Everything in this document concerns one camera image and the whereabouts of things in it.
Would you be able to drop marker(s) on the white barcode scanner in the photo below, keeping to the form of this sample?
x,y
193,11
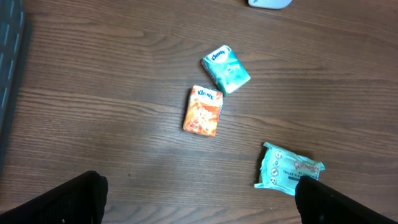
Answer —
x,y
269,4

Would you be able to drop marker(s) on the grey plastic mesh basket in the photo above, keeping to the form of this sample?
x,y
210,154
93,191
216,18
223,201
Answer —
x,y
12,27

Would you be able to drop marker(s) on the orange tissue pack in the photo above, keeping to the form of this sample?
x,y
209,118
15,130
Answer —
x,y
203,111

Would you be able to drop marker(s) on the teal tissue pack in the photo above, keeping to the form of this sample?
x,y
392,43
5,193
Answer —
x,y
225,69

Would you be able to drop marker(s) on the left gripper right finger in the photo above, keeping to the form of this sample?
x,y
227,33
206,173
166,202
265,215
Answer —
x,y
319,204

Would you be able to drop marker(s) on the teal wet wipes pack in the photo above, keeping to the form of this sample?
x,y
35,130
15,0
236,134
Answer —
x,y
282,169

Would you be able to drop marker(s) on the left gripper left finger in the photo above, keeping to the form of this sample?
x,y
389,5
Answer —
x,y
80,200

